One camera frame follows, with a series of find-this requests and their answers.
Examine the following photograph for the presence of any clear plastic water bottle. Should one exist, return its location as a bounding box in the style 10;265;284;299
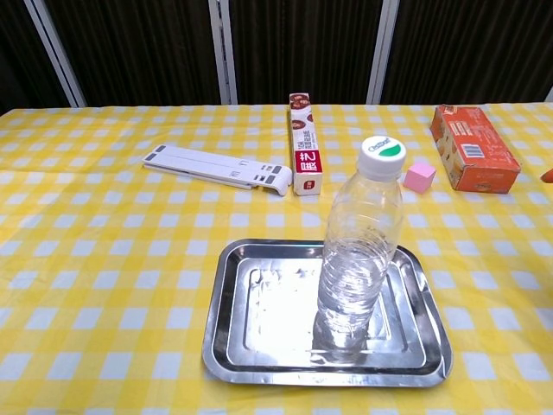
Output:
317;136;408;354

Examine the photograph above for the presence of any rectangular stainless steel tray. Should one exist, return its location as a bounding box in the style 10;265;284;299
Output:
201;239;454;388

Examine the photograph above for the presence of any orange cardboard box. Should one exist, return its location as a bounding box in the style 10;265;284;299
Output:
429;104;522;194

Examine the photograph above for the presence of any small pink cube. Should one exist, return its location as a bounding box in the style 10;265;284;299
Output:
404;162;437;193

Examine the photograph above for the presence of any long red white box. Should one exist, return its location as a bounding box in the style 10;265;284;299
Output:
289;92;326;197

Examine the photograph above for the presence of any white folding stand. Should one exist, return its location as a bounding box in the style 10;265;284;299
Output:
142;144;295;198

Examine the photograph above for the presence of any yellow white checked tablecloth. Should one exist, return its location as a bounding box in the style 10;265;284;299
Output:
0;102;553;415

